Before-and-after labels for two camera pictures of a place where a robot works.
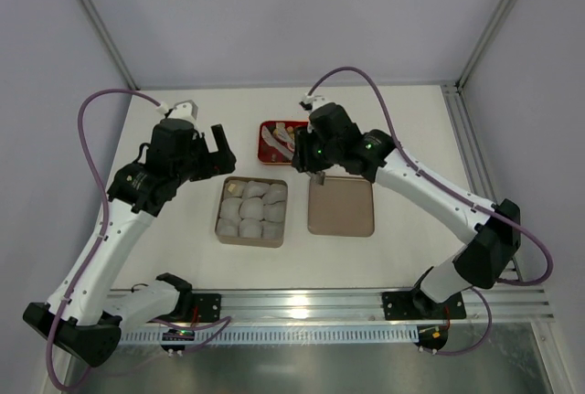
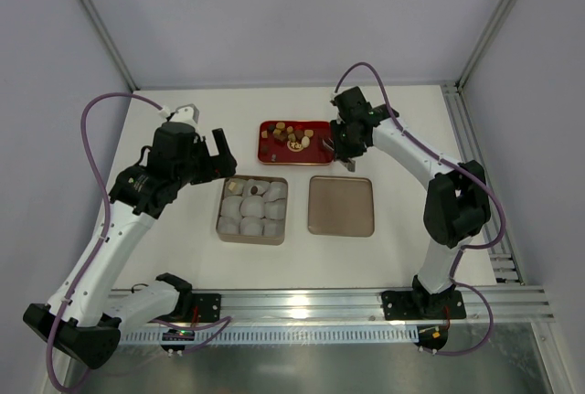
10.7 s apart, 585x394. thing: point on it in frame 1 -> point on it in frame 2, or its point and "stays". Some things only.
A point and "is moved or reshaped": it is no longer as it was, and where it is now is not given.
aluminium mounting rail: [366, 303] stays
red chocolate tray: [276, 140] stays
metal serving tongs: [316, 177] is moved or reshaped
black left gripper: [207, 159] stays
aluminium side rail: [477, 174] stays
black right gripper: [302, 156] -> [343, 153]
